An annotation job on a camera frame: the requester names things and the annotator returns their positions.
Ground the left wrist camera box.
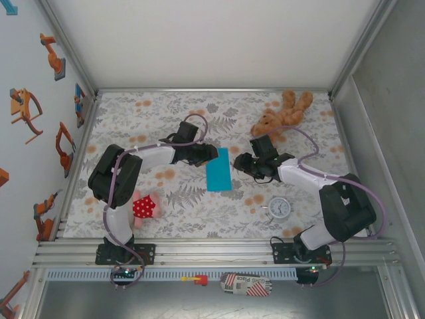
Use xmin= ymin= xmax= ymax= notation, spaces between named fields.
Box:
xmin=178 ymin=121 xmax=201 ymax=144

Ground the aluminium frame post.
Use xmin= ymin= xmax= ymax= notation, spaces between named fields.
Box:
xmin=327 ymin=0 xmax=398 ymax=99
xmin=38 ymin=0 xmax=100 ymax=97

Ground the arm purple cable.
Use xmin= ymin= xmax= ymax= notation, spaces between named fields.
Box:
xmin=102 ymin=113 xmax=209 ymax=290
xmin=265 ymin=125 xmax=388 ymax=288

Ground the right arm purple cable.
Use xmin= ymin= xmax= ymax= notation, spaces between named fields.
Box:
xmin=265 ymin=125 xmax=388 ymax=288

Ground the small circuit board green LED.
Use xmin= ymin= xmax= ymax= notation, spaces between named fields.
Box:
xmin=300 ymin=264 xmax=329 ymax=275
xmin=111 ymin=265 xmax=143 ymax=278

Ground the small blue wall sticker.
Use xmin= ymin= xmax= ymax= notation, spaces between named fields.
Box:
xmin=0 ymin=0 xmax=19 ymax=16

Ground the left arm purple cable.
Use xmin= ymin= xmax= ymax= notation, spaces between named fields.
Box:
xmin=102 ymin=113 xmax=209 ymax=290

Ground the floral print table mat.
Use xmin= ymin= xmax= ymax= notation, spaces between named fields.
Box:
xmin=62 ymin=90 xmax=373 ymax=239

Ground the aluminium frame rail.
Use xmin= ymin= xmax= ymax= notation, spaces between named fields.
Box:
xmin=328 ymin=94 xmax=378 ymax=240
xmin=96 ymin=87 xmax=333 ymax=94
xmin=49 ymin=94 xmax=102 ymax=241

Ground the brown teddy bear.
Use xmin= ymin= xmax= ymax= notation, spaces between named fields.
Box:
xmin=249 ymin=89 xmax=315 ymax=144

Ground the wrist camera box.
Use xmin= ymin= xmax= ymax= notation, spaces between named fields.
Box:
xmin=250 ymin=134 xmax=280 ymax=160
xmin=178 ymin=121 xmax=201 ymax=144

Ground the pink pig plush red dress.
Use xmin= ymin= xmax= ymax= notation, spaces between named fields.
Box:
xmin=131 ymin=190 xmax=164 ymax=230

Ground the wide aluminium base rail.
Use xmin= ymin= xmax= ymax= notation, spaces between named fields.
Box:
xmin=31 ymin=237 xmax=402 ymax=269

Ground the orange curved-frame machine wall sticker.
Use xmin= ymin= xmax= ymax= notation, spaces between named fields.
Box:
xmin=9 ymin=88 xmax=44 ymax=146

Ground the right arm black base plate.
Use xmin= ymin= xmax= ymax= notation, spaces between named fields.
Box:
xmin=272 ymin=242 xmax=332 ymax=265

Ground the slotted grey cable duct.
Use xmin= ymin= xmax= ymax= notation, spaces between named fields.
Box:
xmin=46 ymin=268 xmax=298 ymax=282

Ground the striped printed pouch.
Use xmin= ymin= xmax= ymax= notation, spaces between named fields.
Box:
xmin=220 ymin=272 xmax=273 ymax=296

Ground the white round alarm clock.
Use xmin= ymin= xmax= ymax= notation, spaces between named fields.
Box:
xmin=262 ymin=196 xmax=292 ymax=224

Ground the red yellow hand tool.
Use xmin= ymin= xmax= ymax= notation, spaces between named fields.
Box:
xmin=181 ymin=274 xmax=209 ymax=286

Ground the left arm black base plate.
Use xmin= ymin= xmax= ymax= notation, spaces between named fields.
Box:
xmin=95 ymin=243 xmax=156 ymax=266

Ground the blue orange machine wall sticker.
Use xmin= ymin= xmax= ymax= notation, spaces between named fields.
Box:
xmin=73 ymin=82 xmax=88 ymax=129

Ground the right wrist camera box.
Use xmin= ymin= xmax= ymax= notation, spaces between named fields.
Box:
xmin=250 ymin=134 xmax=280 ymax=160

